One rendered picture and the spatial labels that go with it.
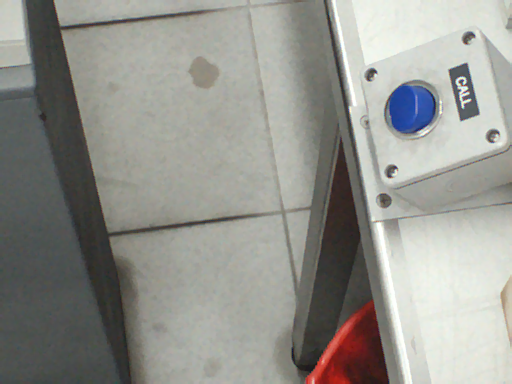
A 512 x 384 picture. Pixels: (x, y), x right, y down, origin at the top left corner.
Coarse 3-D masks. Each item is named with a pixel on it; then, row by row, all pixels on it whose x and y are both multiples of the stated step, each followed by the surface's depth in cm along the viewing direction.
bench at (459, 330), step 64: (320, 0) 79; (384, 0) 77; (448, 0) 78; (320, 192) 111; (320, 256) 121; (384, 256) 71; (448, 256) 71; (320, 320) 139; (384, 320) 71; (448, 320) 70
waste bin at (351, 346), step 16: (368, 304) 115; (352, 320) 115; (368, 320) 116; (336, 336) 114; (352, 336) 115; (368, 336) 116; (336, 352) 114; (352, 352) 115; (368, 352) 116; (320, 368) 113; (336, 368) 114; (352, 368) 117; (368, 368) 118; (384, 368) 119
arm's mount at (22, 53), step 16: (0, 0) 72; (16, 0) 72; (0, 16) 72; (16, 16) 72; (0, 32) 71; (16, 32) 71; (0, 48) 72; (16, 48) 72; (0, 64) 73; (16, 64) 74
